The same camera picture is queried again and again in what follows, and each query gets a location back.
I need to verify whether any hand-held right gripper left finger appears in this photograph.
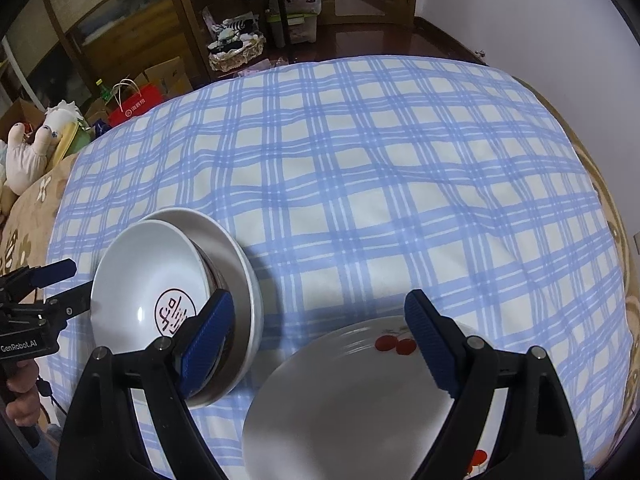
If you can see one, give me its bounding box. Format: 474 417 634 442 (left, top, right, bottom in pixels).
57 287 236 480

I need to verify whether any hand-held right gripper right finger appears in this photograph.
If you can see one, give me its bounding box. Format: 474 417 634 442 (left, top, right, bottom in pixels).
404 288 583 480

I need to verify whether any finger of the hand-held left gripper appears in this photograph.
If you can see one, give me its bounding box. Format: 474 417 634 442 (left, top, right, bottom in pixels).
0 258 78 301
30 281 96 321

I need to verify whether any large white bowl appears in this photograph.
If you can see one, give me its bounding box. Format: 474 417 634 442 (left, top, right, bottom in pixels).
132 208 264 409

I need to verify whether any small bowl with red emblem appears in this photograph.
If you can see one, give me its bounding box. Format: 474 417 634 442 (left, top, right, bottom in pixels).
91 220 236 396

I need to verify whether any white cherry print plate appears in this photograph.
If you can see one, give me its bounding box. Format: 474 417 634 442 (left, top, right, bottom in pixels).
242 315 496 480

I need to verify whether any person's left hand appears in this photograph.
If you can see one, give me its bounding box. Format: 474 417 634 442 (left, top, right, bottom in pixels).
6 360 42 429

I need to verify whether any brown flower print blanket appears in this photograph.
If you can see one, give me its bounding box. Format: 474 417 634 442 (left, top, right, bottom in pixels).
0 152 83 281

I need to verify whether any white plush toy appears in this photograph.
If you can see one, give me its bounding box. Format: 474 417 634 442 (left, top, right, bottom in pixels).
5 100 81 196

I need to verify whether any yellow green plush toy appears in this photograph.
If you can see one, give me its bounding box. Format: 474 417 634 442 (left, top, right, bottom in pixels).
52 120 93 161

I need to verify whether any cardboard box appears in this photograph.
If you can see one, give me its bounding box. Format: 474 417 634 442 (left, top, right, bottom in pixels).
0 97 46 143
145 56 193 98

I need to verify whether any blue plaid cloth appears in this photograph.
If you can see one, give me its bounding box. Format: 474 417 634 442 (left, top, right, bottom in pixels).
47 55 636 480

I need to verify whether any red paper bag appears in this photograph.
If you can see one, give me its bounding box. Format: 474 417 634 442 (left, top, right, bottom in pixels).
107 78 163 128

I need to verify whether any wooden cabinet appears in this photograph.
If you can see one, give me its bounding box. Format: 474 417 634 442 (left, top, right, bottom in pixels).
2 0 211 111

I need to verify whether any wicker basket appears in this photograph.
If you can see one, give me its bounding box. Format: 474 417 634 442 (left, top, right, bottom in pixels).
207 30 266 72

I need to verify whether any pink packets pile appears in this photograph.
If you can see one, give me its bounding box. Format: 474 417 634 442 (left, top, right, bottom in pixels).
240 57 291 78

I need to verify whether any wooden shelf unit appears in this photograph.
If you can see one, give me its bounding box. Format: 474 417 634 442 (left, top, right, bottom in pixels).
167 0 281 76

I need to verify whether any black folding table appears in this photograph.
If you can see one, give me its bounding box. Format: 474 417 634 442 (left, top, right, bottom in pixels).
217 0 306 48

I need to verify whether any clear plastic storage box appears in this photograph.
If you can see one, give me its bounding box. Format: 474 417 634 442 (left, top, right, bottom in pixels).
267 0 321 46

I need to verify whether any woven rattan frame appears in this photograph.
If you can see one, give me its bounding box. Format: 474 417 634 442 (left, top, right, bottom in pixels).
512 76 640 321

